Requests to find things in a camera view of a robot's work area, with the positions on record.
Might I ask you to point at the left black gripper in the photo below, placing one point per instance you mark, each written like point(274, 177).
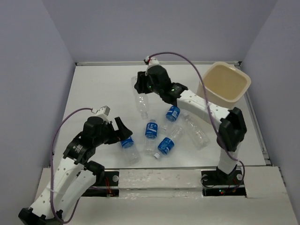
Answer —
point(123, 132)

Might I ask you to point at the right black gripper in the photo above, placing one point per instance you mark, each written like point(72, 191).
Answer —
point(139, 85)

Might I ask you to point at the clear unlabelled bottle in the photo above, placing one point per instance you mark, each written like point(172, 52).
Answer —
point(141, 100)
point(195, 132)

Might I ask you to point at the blue label bottle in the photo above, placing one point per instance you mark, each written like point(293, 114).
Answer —
point(169, 119)
point(168, 143)
point(130, 150)
point(151, 133)

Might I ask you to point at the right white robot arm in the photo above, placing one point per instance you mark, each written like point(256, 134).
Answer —
point(228, 124)

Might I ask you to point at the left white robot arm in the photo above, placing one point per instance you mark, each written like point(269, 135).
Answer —
point(75, 173)

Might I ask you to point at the beige plastic bin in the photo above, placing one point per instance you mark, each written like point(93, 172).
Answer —
point(225, 84)

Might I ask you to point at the blue label bottle front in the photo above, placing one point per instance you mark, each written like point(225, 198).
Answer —
point(168, 143)

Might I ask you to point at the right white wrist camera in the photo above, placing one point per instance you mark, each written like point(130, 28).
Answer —
point(151, 61)

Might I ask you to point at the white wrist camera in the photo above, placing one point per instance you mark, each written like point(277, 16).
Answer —
point(151, 61)
point(103, 112)

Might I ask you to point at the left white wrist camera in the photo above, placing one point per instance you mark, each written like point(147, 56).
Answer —
point(103, 112)

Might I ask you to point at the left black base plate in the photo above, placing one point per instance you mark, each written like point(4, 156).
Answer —
point(106, 186)

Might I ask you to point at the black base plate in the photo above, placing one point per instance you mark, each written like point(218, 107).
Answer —
point(212, 185)
point(106, 186)

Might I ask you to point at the aluminium table rail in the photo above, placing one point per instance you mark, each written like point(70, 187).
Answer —
point(136, 63)

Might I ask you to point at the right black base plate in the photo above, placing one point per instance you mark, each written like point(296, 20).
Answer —
point(212, 185)

